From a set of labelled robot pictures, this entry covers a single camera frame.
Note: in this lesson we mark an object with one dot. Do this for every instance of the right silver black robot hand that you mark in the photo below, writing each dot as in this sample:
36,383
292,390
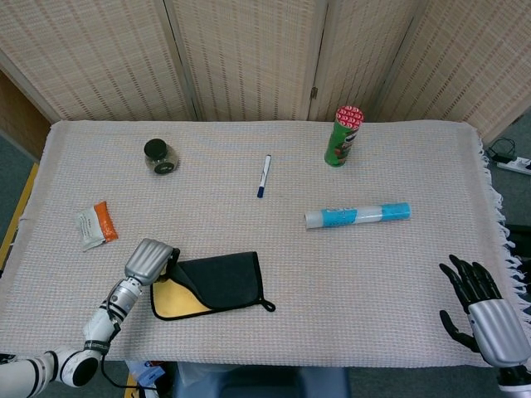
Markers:
495,331

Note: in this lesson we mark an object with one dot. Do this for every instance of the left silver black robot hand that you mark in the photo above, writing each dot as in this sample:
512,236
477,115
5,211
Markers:
147,261

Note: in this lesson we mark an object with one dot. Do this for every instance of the yellow and black cloth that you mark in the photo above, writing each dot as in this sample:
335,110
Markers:
224,278

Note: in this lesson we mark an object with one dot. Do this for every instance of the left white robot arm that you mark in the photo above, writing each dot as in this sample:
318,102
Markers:
99,327

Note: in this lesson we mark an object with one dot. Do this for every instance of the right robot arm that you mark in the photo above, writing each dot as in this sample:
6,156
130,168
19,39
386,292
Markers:
514,381

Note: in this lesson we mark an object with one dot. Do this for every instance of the orange and white snack packet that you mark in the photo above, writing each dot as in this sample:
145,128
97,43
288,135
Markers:
99,226

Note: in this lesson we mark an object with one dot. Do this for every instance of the round glass jar black lid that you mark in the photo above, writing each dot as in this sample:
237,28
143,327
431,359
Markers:
162,161

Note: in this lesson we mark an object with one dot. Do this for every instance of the blue and white paper tag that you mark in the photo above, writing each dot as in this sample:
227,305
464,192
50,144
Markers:
147,375

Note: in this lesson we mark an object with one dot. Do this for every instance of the white marker pen blue cap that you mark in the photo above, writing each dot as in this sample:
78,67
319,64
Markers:
264,176

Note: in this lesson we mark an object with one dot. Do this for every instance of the white woven tablecloth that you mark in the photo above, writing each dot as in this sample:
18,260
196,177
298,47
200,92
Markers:
352,290

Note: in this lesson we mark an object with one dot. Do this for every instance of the white power strip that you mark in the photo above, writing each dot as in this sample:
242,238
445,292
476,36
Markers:
516,166

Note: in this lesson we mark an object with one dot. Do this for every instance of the plastic wrap roll blue label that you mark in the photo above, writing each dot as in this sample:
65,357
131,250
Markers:
357,215

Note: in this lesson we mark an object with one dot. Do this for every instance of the woven folding screen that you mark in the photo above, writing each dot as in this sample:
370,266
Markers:
249,58

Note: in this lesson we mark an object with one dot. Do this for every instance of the green Pringles can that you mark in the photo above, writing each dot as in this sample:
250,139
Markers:
342,143

